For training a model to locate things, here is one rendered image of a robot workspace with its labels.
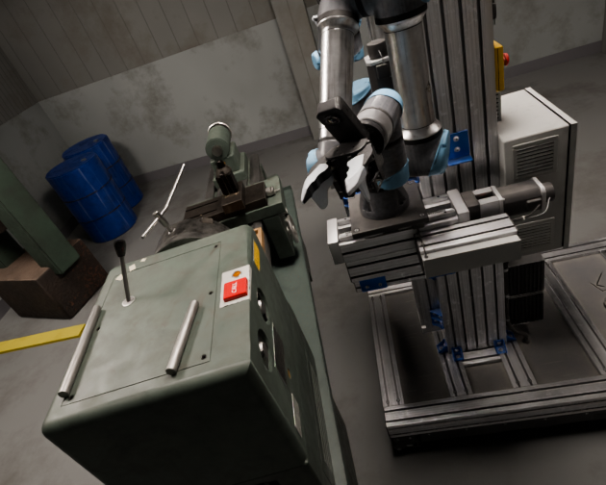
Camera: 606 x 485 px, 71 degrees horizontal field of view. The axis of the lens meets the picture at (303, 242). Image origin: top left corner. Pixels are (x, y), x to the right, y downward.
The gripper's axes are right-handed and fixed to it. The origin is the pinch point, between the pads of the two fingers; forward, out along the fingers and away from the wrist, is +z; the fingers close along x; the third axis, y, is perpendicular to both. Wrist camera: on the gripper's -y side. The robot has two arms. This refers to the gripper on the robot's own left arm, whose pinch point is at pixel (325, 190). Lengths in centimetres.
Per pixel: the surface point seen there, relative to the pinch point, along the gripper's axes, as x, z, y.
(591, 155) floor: -43, -280, 166
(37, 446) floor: 252, 15, 125
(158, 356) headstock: 50, 13, 26
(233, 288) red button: 40.9, -7.8, 25.9
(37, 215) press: 309, -105, 31
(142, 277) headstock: 76, -10, 22
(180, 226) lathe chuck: 83, -37, 23
